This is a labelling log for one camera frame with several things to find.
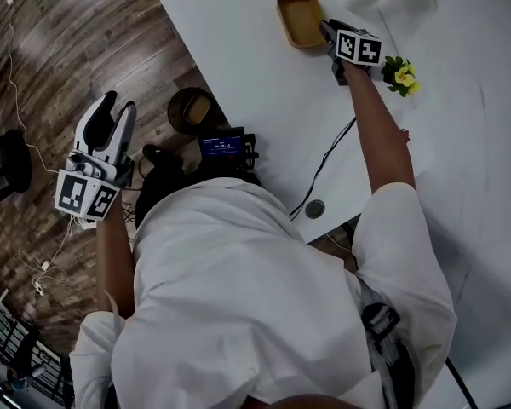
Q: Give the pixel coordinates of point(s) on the white table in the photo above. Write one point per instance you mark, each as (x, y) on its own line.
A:
(260, 100)

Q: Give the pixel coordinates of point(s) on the black mesh waste bin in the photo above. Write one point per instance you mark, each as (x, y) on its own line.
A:
(176, 113)

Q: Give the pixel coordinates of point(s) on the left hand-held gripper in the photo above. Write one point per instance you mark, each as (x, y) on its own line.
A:
(74, 194)

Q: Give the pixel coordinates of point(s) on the person's left black shoe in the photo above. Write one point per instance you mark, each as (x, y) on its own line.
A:
(155, 153)

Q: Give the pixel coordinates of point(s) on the black screen device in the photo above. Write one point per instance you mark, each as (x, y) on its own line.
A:
(221, 147)

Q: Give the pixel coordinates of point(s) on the white power strip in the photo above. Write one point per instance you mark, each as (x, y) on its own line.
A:
(85, 223)

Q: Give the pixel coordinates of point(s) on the black harness buckle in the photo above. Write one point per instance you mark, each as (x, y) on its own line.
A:
(381, 322)

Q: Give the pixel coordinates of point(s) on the person's white shirt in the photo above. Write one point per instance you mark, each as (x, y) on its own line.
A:
(247, 305)

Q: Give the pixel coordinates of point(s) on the round table grommet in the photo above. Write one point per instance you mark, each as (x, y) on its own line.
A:
(314, 209)

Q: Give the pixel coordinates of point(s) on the yellow flower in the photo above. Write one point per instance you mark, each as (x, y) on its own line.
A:
(402, 77)

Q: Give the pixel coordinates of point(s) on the person's left forearm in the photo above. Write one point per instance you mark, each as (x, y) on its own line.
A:
(115, 262)

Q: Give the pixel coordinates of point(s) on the person's black trousers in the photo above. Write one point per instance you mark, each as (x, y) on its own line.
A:
(166, 194)

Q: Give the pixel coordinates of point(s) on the cluttered dark desk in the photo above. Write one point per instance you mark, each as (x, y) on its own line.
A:
(17, 356)

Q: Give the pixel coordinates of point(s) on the white charger adapter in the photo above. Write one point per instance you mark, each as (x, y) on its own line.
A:
(39, 288)
(45, 266)

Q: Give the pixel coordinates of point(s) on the person's right forearm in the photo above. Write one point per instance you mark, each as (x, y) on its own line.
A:
(381, 134)

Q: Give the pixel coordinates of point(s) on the black round stool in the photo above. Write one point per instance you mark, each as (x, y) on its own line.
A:
(15, 160)

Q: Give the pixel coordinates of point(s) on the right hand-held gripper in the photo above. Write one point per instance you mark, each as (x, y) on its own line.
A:
(359, 49)

